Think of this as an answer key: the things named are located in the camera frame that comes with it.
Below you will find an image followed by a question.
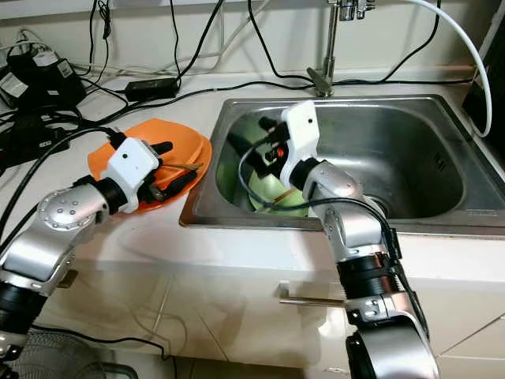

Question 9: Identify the black charger with white labels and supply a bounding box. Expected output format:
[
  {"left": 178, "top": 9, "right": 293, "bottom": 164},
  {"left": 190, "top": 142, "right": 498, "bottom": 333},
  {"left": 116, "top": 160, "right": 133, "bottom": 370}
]
[{"left": 0, "top": 47, "right": 88, "bottom": 111}]

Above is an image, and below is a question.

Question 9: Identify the white hose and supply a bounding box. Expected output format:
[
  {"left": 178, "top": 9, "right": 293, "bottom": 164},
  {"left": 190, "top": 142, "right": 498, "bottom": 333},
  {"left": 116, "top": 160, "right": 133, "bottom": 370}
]
[{"left": 371, "top": 0, "right": 494, "bottom": 139}]

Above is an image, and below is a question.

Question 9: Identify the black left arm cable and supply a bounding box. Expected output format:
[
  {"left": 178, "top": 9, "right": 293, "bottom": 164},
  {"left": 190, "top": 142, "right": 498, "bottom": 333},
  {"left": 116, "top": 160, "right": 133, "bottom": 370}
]
[{"left": 0, "top": 125, "right": 127, "bottom": 238}]

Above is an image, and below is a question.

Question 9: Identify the black counter cable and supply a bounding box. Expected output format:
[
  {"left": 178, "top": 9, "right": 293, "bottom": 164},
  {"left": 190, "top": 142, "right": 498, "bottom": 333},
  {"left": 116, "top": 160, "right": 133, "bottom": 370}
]
[{"left": 177, "top": 75, "right": 474, "bottom": 99}]

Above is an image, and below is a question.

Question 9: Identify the black floor cable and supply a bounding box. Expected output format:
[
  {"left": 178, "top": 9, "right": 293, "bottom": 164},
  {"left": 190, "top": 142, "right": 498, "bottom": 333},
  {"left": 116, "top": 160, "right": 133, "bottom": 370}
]
[{"left": 63, "top": 324, "right": 178, "bottom": 373}]

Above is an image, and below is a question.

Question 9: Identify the orange plastic plate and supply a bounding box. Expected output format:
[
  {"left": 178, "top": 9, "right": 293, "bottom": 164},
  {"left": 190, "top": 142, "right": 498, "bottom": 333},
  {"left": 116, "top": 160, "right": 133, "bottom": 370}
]
[{"left": 88, "top": 118, "right": 212, "bottom": 214}]

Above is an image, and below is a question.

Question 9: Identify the white base cabinet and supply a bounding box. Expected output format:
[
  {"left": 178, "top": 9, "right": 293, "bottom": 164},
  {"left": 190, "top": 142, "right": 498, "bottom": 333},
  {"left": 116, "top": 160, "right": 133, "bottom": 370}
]
[{"left": 63, "top": 237, "right": 505, "bottom": 379}]

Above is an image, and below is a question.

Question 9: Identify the brown wooden chopstick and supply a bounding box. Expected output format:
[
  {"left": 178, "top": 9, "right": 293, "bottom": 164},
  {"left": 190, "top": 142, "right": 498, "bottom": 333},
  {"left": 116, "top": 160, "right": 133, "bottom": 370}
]
[{"left": 264, "top": 189, "right": 297, "bottom": 208}]

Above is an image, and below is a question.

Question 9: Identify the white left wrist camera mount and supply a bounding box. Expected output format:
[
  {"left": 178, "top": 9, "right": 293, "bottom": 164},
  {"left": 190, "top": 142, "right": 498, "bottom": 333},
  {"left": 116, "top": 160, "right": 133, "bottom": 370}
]
[{"left": 109, "top": 138, "right": 163, "bottom": 214}]

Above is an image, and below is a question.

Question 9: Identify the black power adapter brick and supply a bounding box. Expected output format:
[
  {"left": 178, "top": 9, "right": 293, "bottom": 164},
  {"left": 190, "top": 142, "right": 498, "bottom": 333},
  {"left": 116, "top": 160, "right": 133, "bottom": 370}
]
[{"left": 125, "top": 77, "right": 179, "bottom": 99}]

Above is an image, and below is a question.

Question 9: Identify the black wall cable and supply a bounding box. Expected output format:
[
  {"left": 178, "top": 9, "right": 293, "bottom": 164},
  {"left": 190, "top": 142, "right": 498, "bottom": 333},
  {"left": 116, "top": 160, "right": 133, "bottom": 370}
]
[
  {"left": 248, "top": 0, "right": 316, "bottom": 84},
  {"left": 383, "top": 0, "right": 443, "bottom": 82}
]

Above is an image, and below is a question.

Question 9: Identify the stainless steel sink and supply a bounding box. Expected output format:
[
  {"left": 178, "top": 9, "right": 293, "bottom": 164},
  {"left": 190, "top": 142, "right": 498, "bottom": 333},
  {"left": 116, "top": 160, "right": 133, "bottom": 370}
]
[{"left": 180, "top": 93, "right": 505, "bottom": 236}]

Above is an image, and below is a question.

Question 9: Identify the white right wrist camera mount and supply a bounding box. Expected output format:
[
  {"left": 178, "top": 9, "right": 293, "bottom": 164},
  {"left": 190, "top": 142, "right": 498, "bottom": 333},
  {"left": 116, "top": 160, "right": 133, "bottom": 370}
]
[{"left": 280, "top": 99, "right": 320, "bottom": 189}]

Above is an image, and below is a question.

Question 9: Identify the black appliance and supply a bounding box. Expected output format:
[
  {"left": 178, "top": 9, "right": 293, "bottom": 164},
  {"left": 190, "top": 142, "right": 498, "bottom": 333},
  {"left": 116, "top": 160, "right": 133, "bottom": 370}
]
[{"left": 464, "top": 55, "right": 505, "bottom": 147}]

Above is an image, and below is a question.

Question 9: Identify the black power strip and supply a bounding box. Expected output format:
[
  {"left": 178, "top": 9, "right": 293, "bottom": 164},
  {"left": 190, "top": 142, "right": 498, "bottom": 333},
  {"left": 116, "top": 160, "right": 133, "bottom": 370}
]
[{"left": 0, "top": 118, "right": 84, "bottom": 171}]

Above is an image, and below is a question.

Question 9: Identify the green plastic plate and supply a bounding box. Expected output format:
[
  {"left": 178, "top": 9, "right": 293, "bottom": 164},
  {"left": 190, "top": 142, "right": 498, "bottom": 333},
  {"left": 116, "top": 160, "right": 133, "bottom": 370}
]
[{"left": 249, "top": 166, "right": 324, "bottom": 216}]

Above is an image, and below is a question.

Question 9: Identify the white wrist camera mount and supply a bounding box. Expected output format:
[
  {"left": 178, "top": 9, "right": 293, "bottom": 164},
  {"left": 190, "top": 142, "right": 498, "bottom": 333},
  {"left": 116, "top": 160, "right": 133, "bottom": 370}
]
[
  {"left": 109, "top": 138, "right": 163, "bottom": 214},
  {"left": 280, "top": 99, "right": 320, "bottom": 189}
]

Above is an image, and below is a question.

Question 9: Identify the metal faucet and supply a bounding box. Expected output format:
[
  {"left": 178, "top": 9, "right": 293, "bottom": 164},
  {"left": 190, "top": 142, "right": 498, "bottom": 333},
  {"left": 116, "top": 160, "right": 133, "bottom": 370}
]
[{"left": 306, "top": 0, "right": 376, "bottom": 97}]

